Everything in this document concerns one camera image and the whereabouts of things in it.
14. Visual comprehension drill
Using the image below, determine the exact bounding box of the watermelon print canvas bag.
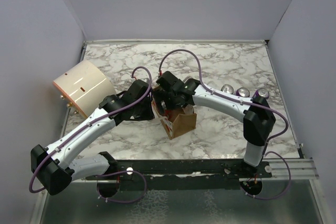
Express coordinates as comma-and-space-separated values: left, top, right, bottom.
152, 85, 197, 140

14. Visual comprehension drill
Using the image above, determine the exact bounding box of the black schweppes can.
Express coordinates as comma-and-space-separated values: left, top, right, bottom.
221, 84, 234, 94

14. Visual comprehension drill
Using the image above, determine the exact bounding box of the purple fanta can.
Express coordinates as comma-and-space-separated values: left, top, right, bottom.
256, 88, 270, 99
236, 87, 250, 98

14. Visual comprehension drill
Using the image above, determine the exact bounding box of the purple fanta can front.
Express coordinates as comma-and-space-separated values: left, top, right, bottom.
256, 88, 270, 99

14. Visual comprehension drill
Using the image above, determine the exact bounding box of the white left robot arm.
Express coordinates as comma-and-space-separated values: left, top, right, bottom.
30, 79, 154, 196

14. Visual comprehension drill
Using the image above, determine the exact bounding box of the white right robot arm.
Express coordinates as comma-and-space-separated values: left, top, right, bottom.
153, 71, 276, 177

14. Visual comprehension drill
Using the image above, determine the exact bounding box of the cream cylindrical container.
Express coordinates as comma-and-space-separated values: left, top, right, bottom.
53, 60, 117, 118

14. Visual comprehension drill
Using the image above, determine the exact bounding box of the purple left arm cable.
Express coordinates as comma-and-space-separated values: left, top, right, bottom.
28, 66, 154, 204

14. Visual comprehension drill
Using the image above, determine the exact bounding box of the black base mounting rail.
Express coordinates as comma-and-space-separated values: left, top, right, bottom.
86, 159, 272, 191

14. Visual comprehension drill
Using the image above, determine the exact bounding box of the aluminium extrusion rail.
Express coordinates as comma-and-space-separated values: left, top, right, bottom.
267, 158, 319, 180

